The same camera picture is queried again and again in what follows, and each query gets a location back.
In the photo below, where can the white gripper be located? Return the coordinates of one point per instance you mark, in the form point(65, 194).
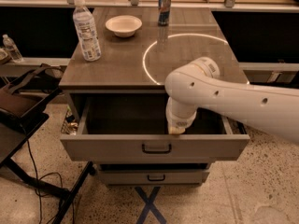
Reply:
point(178, 122)

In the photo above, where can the grey top drawer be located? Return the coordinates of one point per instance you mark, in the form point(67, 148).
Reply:
point(132, 129)

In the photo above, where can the grey drawer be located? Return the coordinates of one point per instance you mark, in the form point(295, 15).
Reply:
point(153, 174)
point(132, 129)

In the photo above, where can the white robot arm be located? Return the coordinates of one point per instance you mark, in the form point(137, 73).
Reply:
point(198, 84)

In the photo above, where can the grey drawer cabinet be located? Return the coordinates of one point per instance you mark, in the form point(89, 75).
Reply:
point(140, 63)

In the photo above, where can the grey bottom drawer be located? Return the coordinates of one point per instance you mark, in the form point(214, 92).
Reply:
point(153, 174)

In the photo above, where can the white paper bowl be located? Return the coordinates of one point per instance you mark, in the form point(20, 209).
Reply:
point(124, 25)

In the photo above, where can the blue silver energy drink can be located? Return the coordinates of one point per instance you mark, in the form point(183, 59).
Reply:
point(163, 12)

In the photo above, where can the large clear water bottle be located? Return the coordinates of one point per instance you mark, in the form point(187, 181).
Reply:
point(86, 31)

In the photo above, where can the black side table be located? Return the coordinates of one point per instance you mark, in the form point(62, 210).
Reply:
point(11, 141)

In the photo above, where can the small water bottle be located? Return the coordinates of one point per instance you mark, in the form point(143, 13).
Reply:
point(12, 49)

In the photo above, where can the wire basket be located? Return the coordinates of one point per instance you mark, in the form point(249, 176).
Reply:
point(70, 125)

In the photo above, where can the brown bag with strap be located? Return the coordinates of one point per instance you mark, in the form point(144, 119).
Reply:
point(18, 110)

